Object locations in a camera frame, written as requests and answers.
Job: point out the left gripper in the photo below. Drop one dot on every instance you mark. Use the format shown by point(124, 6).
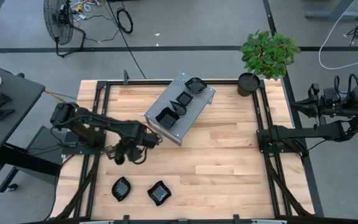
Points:
point(134, 143)

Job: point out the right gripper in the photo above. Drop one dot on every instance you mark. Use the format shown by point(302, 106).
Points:
point(326, 104)

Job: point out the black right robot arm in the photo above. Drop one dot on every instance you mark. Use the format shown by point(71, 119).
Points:
point(306, 132)

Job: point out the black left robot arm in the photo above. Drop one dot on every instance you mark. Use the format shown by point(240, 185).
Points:
point(104, 123)

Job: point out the black leaf-shaped plate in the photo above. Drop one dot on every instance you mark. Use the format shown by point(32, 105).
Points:
point(121, 188)

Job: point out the large black planter box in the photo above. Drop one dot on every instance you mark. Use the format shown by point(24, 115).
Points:
point(159, 193)

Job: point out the potted green plant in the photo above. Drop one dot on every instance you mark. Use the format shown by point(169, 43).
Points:
point(269, 53)

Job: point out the silver aluminium profile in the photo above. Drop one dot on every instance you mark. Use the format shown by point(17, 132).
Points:
point(92, 222)
point(269, 222)

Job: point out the grey perforated metal rack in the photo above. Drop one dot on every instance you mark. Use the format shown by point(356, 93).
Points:
point(191, 105)

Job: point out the dark grey side table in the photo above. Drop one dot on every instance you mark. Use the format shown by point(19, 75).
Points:
point(17, 99)

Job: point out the black floor fan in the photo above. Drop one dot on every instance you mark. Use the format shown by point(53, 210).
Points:
point(58, 21)

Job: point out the black curved bracket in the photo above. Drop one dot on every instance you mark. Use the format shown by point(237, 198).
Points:
point(126, 218)
point(125, 77)
point(236, 218)

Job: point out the black aluminium table frame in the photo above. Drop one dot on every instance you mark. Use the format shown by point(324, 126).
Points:
point(154, 82)

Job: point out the black triangular bracket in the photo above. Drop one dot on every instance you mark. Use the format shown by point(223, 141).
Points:
point(3, 114)
point(3, 101)

